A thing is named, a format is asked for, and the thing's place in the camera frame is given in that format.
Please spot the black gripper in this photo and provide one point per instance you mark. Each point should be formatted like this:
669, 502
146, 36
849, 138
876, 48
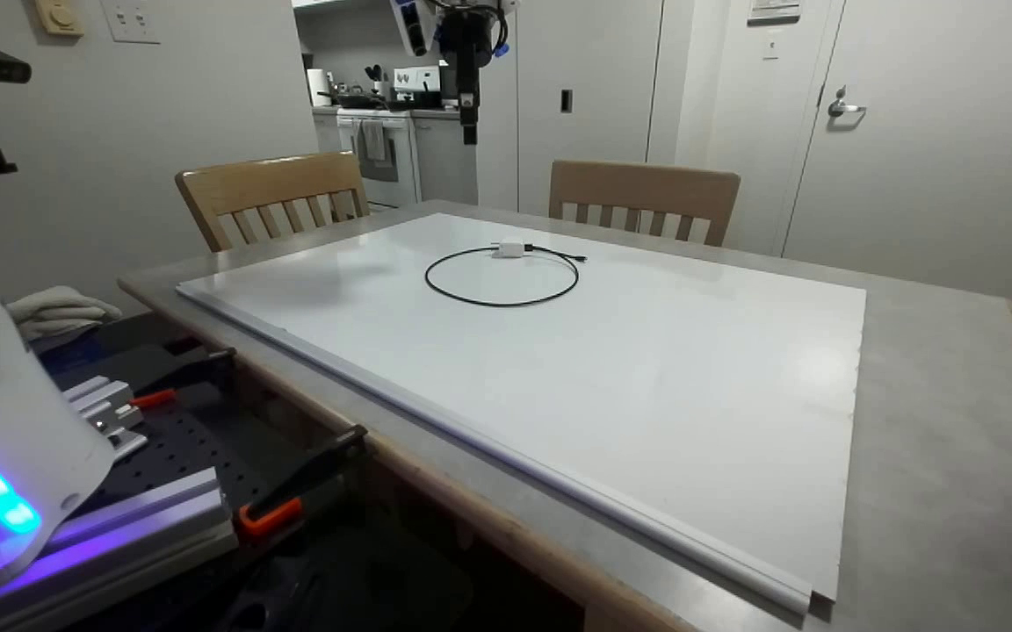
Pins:
469, 57

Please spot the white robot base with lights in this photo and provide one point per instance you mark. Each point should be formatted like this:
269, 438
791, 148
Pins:
15, 386

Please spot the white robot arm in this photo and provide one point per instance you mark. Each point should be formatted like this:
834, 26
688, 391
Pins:
408, 26

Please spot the white countertop appliance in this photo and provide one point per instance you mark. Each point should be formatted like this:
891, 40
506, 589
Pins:
415, 77

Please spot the grey hanging dish towel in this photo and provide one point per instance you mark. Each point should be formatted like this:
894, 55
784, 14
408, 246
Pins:
376, 152

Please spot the white kitchen stove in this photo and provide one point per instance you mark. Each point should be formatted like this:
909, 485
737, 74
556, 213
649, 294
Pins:
381, 194

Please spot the wooden slat-back chair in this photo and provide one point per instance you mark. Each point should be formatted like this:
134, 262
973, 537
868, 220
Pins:
649, 183
262, 179

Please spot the large white whiteboard sheet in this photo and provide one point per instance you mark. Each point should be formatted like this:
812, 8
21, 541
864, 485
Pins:
588, 386

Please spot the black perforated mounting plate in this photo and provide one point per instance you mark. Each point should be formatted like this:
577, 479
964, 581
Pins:
211, 457

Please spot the white folded cloth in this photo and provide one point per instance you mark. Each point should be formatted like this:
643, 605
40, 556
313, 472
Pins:
62, 309

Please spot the white room door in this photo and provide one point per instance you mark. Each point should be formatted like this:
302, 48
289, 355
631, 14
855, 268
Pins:
938, 152

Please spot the white wall outlet plate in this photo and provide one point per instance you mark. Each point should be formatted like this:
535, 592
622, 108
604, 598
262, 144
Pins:
132, 20

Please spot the beige round wall thermostat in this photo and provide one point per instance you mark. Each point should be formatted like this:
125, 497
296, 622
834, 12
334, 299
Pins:
55, 20

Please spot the silver metal bracket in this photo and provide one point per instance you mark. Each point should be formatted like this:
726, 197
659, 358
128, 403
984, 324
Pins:
104, 404

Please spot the aluminium extrusion rail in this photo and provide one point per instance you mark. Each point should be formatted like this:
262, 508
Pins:
143, 515

